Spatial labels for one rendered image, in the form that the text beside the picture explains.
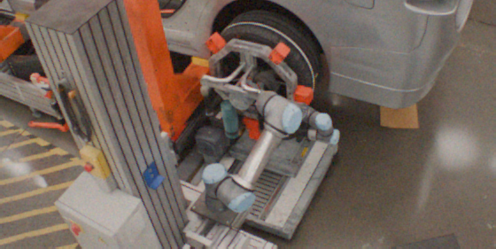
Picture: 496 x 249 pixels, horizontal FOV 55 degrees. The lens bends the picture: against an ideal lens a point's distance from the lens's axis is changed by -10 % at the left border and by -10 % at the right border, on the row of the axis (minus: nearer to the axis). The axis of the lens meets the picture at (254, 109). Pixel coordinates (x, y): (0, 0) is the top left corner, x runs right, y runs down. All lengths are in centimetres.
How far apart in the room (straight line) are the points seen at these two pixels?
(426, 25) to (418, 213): 138
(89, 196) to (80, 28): 82
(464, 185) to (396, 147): 60
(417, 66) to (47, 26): 191
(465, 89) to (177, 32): 240
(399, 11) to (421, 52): 28
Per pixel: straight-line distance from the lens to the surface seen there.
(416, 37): 272
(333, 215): 345
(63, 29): 165
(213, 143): 339
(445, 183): 371
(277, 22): 298
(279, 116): 222
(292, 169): 349
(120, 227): 206
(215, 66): 311
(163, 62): 299
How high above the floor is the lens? 285
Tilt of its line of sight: 43 degrees down
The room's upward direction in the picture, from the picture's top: 7 degrees counter-clockwise
